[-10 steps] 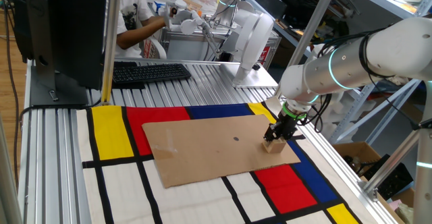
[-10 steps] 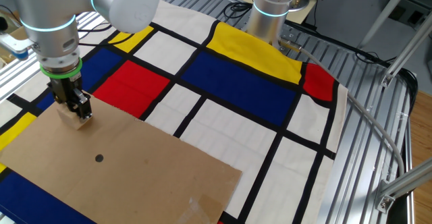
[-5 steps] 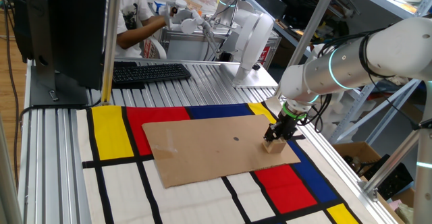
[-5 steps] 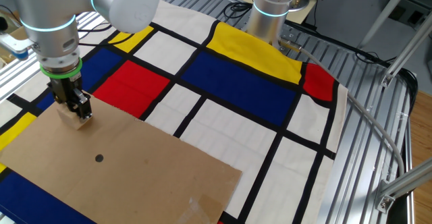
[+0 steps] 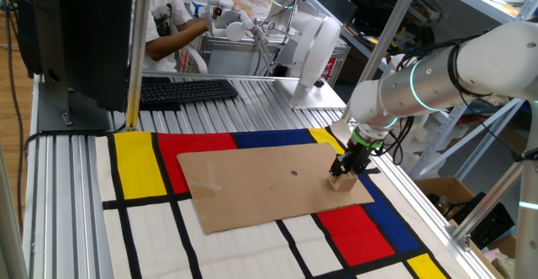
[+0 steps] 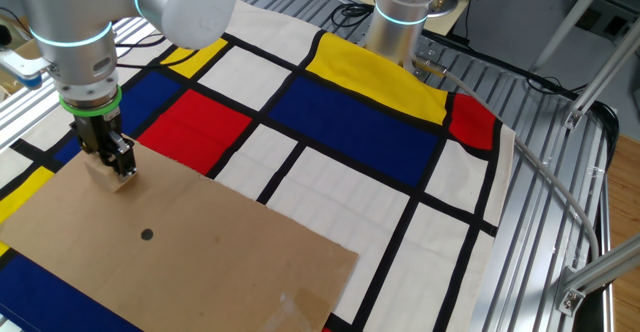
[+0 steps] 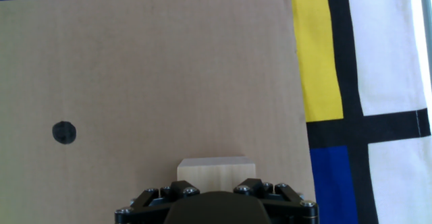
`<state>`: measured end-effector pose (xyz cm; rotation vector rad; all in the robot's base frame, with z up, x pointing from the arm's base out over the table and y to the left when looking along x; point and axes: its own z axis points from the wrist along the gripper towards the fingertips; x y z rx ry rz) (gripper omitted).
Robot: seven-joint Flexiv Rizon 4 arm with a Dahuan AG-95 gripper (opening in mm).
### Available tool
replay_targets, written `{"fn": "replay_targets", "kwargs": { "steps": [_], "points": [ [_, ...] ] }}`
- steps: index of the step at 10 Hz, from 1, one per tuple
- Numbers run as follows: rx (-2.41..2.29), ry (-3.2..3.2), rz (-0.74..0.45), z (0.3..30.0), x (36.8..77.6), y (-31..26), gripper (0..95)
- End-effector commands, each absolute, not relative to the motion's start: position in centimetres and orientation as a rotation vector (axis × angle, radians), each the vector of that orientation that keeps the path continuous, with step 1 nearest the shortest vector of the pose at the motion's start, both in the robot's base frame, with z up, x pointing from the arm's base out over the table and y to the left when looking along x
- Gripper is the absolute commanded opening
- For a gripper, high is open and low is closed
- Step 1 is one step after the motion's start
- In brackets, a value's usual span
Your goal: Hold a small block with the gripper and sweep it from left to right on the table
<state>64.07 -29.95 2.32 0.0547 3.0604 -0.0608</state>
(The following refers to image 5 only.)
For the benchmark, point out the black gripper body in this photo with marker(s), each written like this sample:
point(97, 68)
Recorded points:
point(358, 155)

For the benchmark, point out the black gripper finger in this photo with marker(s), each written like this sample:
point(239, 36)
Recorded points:
point(363, 167)
point(338, 167)

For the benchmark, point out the light wooden cube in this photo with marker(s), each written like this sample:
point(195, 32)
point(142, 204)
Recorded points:
point(344, 182)

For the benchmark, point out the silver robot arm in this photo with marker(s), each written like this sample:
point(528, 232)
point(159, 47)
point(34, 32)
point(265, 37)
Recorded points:
point(483, 69)

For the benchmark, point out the bare person forearm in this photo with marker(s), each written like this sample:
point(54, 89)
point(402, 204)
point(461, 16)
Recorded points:
point(176, 37)

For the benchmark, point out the colour block patterned cloth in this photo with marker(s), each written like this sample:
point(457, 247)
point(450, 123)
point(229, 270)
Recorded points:
point(138, 165)

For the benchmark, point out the open cardboard box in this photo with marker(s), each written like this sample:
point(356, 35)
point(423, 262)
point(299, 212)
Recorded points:
point(441, 185)

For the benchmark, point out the brown cardboard sheet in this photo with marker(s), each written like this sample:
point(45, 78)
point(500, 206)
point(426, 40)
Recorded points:
point(260, 186)

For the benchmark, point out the grey metal shelf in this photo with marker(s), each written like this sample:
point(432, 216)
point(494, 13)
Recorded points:
point(475, 123)

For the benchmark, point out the black equipment case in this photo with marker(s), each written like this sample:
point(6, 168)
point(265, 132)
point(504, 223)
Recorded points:
point(349, 6)

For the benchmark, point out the black keyboard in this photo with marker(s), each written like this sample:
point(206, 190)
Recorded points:
point(185, 91)

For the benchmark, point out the white plastic chair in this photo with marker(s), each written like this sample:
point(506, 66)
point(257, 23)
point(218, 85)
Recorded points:
point(201, 62)

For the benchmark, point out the person in white shirt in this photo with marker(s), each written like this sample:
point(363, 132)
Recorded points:
point(164, 1)

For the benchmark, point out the black computer monitor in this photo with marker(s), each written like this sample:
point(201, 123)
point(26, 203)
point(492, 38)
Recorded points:
point(84, 39)

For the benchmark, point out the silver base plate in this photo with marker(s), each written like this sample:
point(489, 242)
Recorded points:
point(319, 98)

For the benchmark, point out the aluminium strut with bracket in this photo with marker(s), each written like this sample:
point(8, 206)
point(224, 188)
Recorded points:
point(388, 31)
point(483, 205)

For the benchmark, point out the yellowish aluminium post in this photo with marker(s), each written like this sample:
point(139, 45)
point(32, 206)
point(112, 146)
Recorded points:
point(138, 52)

